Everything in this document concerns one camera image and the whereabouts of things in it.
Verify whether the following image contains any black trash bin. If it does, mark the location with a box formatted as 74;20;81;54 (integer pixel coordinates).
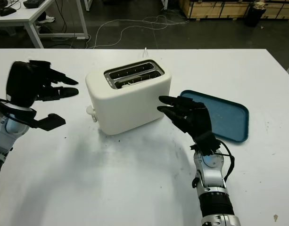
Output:
243;0;266;27

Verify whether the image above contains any wooden shipping crate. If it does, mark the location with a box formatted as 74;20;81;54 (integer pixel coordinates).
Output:
178;0;289;19

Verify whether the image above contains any black flat case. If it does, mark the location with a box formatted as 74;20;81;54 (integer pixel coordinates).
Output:
23;0;45;8

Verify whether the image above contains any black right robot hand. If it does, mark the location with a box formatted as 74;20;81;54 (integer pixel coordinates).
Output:
157;95;213;143

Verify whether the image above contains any blue plastic tray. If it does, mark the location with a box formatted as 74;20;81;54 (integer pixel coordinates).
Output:
179;89;250;143

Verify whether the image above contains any pair of white shoes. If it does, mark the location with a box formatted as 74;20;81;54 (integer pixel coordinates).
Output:
38;15;56;24

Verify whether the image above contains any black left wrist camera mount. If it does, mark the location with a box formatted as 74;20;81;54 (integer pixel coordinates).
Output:
0;103;66;132

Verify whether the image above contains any white cable on floor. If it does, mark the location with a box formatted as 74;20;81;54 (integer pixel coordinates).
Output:
89;15;190;49

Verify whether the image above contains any black handheld device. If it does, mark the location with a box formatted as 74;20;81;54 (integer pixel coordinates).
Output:
0;8;17;17

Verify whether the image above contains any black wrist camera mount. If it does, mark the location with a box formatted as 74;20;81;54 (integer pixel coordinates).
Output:
190;131;222;156
0;103;66;132

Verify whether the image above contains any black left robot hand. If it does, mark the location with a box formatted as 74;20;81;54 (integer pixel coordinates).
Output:
7;60;79;108

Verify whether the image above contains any white office desk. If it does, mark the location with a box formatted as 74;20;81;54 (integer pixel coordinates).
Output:
0;0;90;49

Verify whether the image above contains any cream white two-slot toaster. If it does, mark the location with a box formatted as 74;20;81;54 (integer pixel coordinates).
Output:
85;60;172;136

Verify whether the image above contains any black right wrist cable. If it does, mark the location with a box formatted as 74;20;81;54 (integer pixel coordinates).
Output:
216;138;236;182

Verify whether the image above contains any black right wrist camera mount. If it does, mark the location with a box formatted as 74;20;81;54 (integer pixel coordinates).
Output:
190;131;222;156

